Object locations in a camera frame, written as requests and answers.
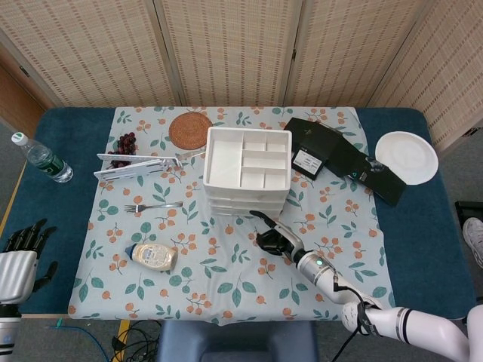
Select white round plate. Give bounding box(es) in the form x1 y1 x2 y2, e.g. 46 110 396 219
374 130 439 186

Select floral orange leaf tablecloth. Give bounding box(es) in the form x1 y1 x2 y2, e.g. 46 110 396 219
67 106 396 326

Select white folding stand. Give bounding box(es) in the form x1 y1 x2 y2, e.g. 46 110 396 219
93 152 182 183

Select brown wooden door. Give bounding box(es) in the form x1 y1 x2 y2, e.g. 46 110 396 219
0 56 48 129

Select white drawer organizer frame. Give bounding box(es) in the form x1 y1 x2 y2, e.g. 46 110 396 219
202 127 294 219

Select white sneaker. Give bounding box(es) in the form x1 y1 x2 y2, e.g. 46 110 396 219
463 217 483 268

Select black floor cables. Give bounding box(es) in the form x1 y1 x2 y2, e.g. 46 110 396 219
111 320 163 362

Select clear shallow drawer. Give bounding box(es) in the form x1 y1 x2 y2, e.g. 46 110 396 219
205 187 290 198
208 196 287 208

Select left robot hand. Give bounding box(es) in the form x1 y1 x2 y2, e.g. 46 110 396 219
0 219 58 305

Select beige woven folding screen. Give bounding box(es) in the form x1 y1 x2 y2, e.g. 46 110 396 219
0 0 483 152

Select large black box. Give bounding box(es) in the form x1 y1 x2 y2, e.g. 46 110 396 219
282 117 370 178

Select silver metal fork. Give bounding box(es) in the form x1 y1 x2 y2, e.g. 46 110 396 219
124 202 184 214

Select black metal frame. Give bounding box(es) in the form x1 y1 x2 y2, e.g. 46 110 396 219
454 201 483 227

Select blue chair seat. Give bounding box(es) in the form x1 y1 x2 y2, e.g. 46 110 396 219
157 319 320 362

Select black box with white label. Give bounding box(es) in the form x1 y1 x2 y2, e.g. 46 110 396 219
290 147 326 180

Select mayonnaise squeeze bottle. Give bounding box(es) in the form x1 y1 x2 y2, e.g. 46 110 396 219
125 243 179 273

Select blue green floor cable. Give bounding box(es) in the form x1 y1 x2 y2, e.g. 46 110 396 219
51 318 106 362

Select long black printed box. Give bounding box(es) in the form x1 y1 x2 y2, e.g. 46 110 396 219
346 152 408 207

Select dark red grape bunch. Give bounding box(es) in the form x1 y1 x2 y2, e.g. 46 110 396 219
107 131 139 170

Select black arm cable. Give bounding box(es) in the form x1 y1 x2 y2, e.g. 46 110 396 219
331 275 378 362

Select round brown woven coaster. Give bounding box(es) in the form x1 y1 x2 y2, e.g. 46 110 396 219
168 112 212 151

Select clear plastic water bottle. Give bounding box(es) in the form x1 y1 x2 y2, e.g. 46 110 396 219
10 131 74 184

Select blue table cover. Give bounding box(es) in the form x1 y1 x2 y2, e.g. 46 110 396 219
0 107 477 316

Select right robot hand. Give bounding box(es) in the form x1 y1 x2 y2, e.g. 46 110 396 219
249 210 305 261

